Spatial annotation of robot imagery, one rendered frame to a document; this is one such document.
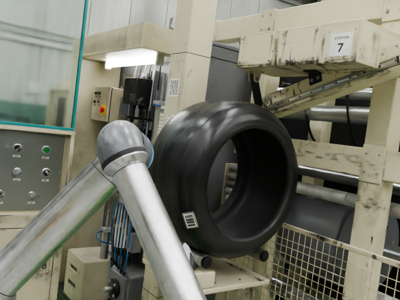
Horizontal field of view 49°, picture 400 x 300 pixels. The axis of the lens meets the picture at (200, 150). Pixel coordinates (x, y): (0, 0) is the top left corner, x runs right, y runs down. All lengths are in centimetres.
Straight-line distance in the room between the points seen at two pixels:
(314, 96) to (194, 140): 60
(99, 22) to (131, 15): 88
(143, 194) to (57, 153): 106
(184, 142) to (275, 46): 61
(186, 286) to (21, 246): 48
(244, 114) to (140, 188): 61
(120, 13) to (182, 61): 959
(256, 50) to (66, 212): 107
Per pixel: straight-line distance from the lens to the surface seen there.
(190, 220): 145
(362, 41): 159
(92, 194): 120
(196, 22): 187
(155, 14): 1179
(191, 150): 141
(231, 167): 213
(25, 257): 125
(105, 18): 1124
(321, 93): 179
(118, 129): 108
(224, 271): 179
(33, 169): 201
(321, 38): 167
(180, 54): 186
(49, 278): 211
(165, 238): 99
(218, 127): 144
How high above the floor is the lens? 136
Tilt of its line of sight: 3 degrees down
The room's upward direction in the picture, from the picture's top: 7 degrees clockwise
